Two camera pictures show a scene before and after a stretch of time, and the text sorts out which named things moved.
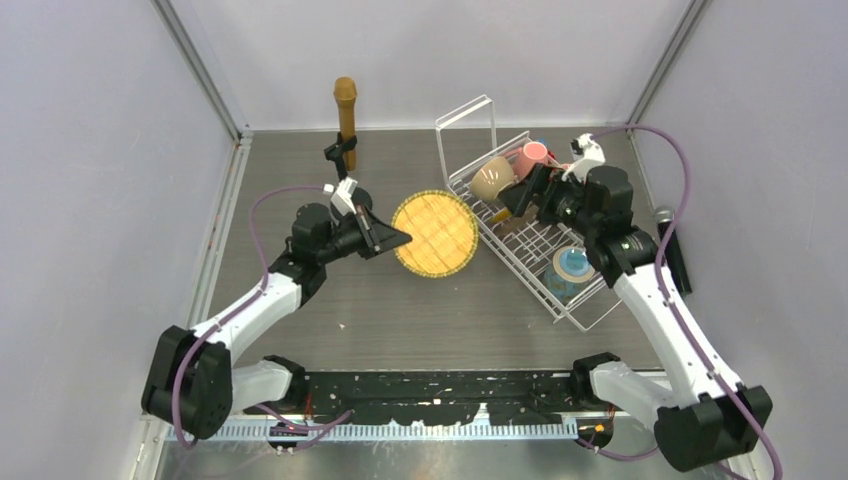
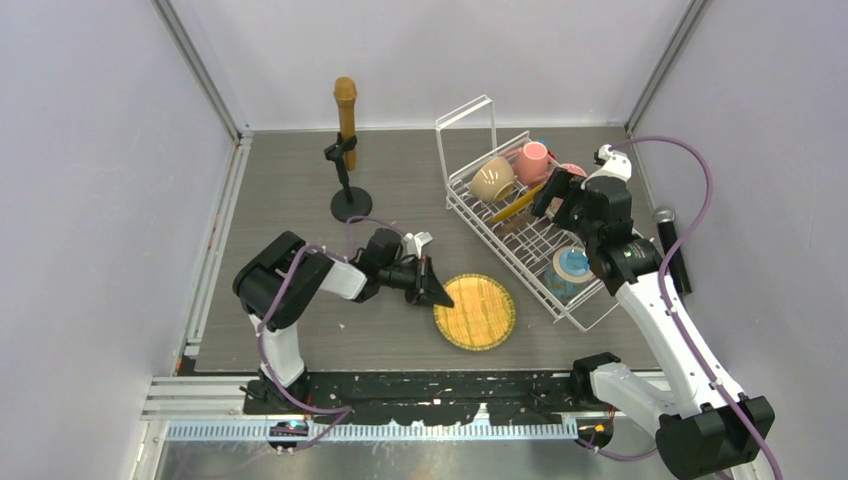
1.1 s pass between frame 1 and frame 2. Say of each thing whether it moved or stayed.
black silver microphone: stayed
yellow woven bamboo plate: moved
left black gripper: moved
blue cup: stayed
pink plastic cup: stayed
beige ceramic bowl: stayed
